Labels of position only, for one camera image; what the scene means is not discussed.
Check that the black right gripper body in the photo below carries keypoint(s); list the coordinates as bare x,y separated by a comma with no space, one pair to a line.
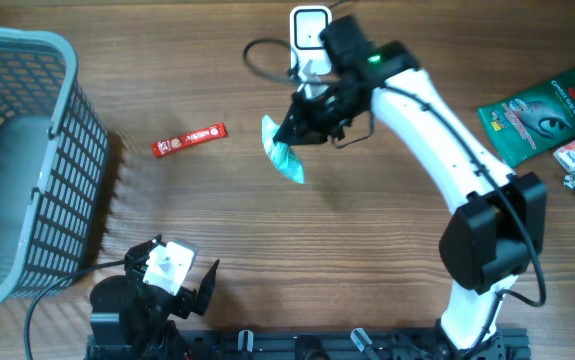
324,114

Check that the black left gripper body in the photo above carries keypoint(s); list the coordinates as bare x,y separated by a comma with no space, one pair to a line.
181,304

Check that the teal wet wipes pack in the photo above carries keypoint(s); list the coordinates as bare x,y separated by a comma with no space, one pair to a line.
282,157

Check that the red coffee stick sachet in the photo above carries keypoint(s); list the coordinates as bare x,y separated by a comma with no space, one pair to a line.
165,147

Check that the green sponge pack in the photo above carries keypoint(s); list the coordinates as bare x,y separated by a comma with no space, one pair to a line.
532,121

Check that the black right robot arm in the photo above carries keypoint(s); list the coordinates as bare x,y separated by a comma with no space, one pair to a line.
497,217

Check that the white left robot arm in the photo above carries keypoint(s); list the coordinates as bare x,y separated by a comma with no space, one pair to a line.
130,316

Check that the white barcode scanner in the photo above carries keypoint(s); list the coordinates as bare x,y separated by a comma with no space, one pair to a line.
306,24

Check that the grey plastic basket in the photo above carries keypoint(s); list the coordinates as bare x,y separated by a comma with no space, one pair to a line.
53,155

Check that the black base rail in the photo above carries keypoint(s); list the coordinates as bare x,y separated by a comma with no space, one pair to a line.
399,344

